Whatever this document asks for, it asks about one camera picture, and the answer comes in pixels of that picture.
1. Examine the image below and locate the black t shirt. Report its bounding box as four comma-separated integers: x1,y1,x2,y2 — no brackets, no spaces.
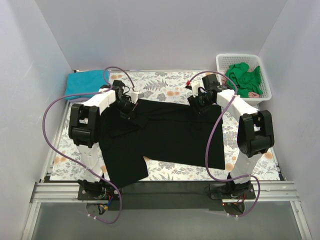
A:
99,99,225,188

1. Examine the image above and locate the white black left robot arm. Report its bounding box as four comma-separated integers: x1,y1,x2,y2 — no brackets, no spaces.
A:
68,80,144,200

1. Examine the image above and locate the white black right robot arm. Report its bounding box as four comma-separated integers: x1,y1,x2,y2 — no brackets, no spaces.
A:
185,71,275,199

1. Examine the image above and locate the white plastic laundry basket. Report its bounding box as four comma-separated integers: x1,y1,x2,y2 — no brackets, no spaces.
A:
216,53,272,106

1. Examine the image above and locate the green t shirt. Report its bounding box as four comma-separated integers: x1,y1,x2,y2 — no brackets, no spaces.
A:
225,62,263,98

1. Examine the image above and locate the folded teal t shirt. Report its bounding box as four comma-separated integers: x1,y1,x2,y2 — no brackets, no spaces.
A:
64,70,107,100

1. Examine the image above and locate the floral patterned table mat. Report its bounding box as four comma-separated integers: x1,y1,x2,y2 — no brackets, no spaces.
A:
49,70,281,181

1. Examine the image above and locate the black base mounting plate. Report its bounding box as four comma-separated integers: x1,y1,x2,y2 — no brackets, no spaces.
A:
77,180,258,211

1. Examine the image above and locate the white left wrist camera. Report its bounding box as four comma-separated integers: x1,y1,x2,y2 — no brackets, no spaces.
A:
128,91,144,104

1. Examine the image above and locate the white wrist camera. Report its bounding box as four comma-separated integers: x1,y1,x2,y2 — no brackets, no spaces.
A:
185,80,201,98
128,91,144,104

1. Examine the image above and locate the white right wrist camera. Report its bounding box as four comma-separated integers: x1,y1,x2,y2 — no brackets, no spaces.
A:
185,80,201,98

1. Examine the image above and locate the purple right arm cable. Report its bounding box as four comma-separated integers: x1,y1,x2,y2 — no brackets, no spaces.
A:
186,71,261,218

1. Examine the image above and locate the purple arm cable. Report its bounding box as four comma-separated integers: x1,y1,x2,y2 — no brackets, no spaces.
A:
42,66,124,225
186,71,261,218

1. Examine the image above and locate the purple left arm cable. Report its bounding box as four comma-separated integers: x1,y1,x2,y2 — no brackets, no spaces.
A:
42,66,124,225

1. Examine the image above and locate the aluminium frame rail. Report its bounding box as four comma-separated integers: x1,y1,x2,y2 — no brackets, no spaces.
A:
30,181,300,203

